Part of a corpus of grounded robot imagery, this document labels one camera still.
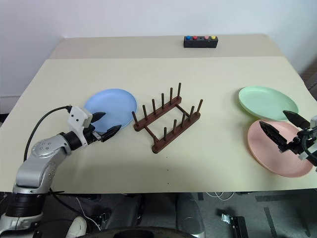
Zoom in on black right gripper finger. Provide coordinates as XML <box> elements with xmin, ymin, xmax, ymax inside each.
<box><xmin>259</xmin><ymin>120</ymin><xmax>288</xmax><ymax>150</ymax></box>
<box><xmin>282</xmin><ymin>110</ymin><xmax>312</xmax><ymax>130</ymax></box>

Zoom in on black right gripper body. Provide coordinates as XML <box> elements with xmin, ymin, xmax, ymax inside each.
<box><xmin>277</xmin><ymin>127</ymin><xmax>317</xmax><ymax>156</ymax></box>

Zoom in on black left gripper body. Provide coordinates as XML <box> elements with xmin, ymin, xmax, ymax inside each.
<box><xmin>83</xmin><ymin>124</ymin><xmax>104</xmax><ymax>145</ymax></box>

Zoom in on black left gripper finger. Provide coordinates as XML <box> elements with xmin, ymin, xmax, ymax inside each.
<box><xmin>100</xmin><ymin>124</ymin><xmax>122</xmax><ymax>143</ymax></box>
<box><xmin>91</xmin><ymin>112</ymin><xmax>107</xmax><ymax>123</ymax></box>

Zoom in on blue plastic plate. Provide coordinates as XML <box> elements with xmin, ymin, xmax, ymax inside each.
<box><xmin>83</xmin><ymin>88</ymin><xmax>138</xmax><ymax>134</ymax></box>

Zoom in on pink plastic plate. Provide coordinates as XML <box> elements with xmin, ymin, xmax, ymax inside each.
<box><xmin>247</xmin><ymin>119</ymin><xmax>314</xmax><ymax>178</ymax></box>

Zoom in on green plastic plate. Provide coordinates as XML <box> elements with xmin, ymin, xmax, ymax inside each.
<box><xmin>238</xmin><ymin>86</ymin><xmax>300</xmax><ymax>122</ymax></box>

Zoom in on dark wooden dish rack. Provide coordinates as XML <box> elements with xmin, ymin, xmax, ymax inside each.
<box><xmin>132</xmin><ymin>82</ymin><xmax>205</xmax><ymax>153</ymax></box>

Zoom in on white shoe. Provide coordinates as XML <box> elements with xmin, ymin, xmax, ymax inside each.
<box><xmin>65</xmin><ymin>215</ymin><xmax>88</xmax><ymax>238</ymax></box>

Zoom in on dark grey rounded shape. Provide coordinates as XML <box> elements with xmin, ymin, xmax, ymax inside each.
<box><xmin>175</xmin><ymin>193</ymin><xmax>207</xmax><ymax>237</ymax></box>

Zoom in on black button box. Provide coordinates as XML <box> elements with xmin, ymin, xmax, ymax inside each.
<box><xmin>183</xmin><ymin>36</ymin><xmax>218</xmax><ymax>49</ymax></box>

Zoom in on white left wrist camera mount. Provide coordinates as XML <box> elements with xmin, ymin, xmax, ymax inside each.
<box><xmin>67</xmin><ymin>106</ymin><xmax>93</xmax><ymax>146</ymax></box>

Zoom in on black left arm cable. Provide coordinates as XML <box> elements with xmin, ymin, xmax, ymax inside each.
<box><xmin>23</xmin><ymin>106</ymin><xmax>72</xmax><ymax>162</ymax></box>

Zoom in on white thin cable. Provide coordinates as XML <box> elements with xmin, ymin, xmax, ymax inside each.
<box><xmin>206</xmin><ymin>190</ymin><xmax>236</xmax><ymax>201</ymax></box>

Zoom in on black metal caster bracket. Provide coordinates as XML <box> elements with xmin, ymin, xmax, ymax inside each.
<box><xmin>217</xmin><ymin>207</ymin><xmax>246</xmax><ymax>238</ymax></box>

